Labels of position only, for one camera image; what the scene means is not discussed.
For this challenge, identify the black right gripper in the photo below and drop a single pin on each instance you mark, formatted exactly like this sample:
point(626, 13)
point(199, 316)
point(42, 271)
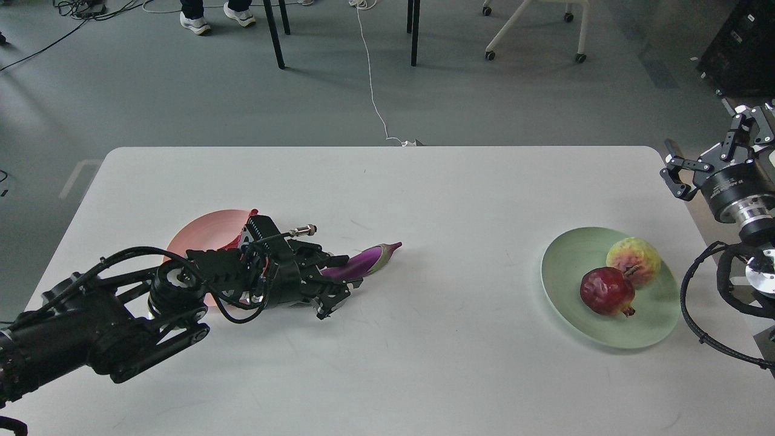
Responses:
point(735, 188)

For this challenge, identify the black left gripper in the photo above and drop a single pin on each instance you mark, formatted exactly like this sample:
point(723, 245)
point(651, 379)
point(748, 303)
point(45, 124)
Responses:
point(281, 270)

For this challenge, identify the purple eggplant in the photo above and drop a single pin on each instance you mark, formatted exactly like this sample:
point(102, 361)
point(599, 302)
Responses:
point(364, 264)

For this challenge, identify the yellow-green custard apple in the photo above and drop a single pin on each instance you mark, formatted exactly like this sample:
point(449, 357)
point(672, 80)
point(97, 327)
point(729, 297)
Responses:
point(637, 259)

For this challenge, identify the red pomegranate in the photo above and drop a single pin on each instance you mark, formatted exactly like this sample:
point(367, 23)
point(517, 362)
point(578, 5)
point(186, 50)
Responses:
point(606, 291)

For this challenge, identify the red chili pepper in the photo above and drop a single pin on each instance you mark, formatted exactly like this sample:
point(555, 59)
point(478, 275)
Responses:
point(238, 240)

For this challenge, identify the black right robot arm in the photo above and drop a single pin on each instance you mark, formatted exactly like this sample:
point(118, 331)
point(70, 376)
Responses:
point(744, 275)

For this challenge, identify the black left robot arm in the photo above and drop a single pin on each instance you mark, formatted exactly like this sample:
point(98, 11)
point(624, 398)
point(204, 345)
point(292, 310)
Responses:
point(143, 305)

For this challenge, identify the black equipment case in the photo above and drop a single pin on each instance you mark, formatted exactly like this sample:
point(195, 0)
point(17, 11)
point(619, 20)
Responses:
point(739, 61)

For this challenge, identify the pink plate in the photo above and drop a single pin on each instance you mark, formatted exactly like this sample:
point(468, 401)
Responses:
point(216, 230)

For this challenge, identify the black table leg left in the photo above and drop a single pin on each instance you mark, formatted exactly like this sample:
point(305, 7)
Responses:
point(268, 8)

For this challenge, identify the black table leg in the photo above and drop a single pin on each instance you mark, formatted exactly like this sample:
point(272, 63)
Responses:
point(412, 28)
point(268, 8)

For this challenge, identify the white sneaker right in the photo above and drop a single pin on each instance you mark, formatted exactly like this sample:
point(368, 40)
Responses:
point(243, 17)

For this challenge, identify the white sneaker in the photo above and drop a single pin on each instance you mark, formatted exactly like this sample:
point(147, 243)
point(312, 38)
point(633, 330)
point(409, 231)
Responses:
point(198, 26)
point(243, 17)

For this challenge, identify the white sneaker left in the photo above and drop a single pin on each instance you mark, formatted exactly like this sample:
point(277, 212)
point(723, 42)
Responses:
point(198, 26)

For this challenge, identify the black table leg right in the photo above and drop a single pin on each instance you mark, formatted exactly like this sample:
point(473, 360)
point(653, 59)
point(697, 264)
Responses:
point(412, 28)

